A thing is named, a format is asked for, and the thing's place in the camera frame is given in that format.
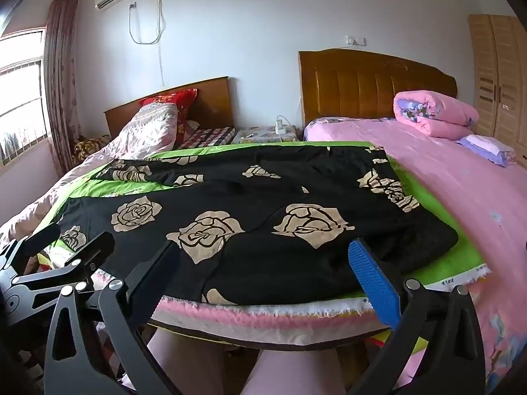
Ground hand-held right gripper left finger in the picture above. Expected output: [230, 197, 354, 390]
[43, 241, 182, 395]

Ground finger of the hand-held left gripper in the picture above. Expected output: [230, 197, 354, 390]
[6, 224, 62, 268]
[12, 231, 116, 297]

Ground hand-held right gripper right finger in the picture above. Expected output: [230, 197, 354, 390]
[348, 238, 485, 395]

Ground black rose print pants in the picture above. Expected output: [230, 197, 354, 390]
[58, 145, 459, 305]

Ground person's left leg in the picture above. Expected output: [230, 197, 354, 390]
[145, 327, 233, 395]

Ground person's leg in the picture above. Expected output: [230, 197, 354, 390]
[145, 327, 233, 395]
[240, 346, 344, 395]

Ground green cartoon print cloth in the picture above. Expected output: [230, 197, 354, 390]
[35, 141, 492, 297]

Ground tiger print plush blanket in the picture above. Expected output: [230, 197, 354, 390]
[73, 135, 112, 162]

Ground person's right leg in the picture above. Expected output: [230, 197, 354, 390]
[240, 346, 344, 395]

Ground pink bed sheet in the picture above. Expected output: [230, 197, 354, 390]
[304, 116, 527, 383]

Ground light pink patterned quilt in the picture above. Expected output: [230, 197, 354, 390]
[0, 103, 179, 256]

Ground barred window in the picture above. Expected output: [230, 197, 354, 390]
[0, 28, 53, 168]

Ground pink patterned curtain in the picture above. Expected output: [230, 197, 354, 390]
[43, 0, 82, 170]

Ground red floral pillow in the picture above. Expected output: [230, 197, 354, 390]
[139, 89, 199, 132]

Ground purple pillow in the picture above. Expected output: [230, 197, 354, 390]
[456, 134, 518, 169]

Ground folded pink floral quilt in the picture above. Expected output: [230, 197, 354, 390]
[393, 91, 480, 140]

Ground floral covered nightstand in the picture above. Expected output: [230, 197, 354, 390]
[232, 125, 300, 145]

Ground plain wooden headboard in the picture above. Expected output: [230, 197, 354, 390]
[104, 76, 235, 141]

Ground right wooden headboard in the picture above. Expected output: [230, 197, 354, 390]
[298, 48, 458, 129]

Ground light wooden wardrobe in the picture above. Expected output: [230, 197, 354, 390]
[468, 14, 527, 154]

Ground white air conditioner cable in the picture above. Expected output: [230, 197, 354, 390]
[128, 0, 166, 88]

